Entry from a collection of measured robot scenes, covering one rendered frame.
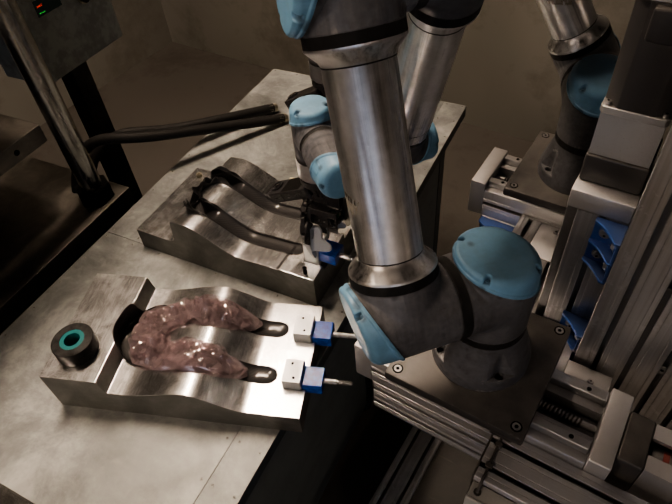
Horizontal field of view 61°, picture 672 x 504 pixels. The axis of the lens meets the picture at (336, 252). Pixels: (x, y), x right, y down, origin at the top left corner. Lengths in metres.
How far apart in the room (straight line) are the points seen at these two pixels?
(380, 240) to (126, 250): 0.98
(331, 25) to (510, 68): 2.41
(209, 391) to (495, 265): 0.61
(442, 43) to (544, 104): 2.28
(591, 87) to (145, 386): 0.98
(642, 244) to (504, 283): 0.22
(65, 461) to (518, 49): 2.46
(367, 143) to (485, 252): 0.23
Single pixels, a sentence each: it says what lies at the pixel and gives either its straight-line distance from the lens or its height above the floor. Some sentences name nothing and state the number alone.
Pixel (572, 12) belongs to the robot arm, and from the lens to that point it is 1.21.
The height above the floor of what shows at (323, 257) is 0.92.
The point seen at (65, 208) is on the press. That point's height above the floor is 0.78.
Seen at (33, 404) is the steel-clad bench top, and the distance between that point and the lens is 1.36.
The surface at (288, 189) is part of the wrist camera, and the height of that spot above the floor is 1.09.
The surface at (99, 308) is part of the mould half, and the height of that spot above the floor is 0.91.
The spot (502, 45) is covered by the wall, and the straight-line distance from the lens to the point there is 2.95.
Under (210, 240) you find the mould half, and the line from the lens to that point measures 1.34.
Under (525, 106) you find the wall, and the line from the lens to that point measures 3.06.
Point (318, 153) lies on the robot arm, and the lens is 0.94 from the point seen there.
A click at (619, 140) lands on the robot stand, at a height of 1.33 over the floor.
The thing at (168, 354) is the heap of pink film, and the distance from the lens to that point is 1.18.
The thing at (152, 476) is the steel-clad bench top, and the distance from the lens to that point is 1.18.
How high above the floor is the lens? 1.82
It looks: 47 degrees down
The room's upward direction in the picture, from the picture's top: 6 degrees counter-clockwise
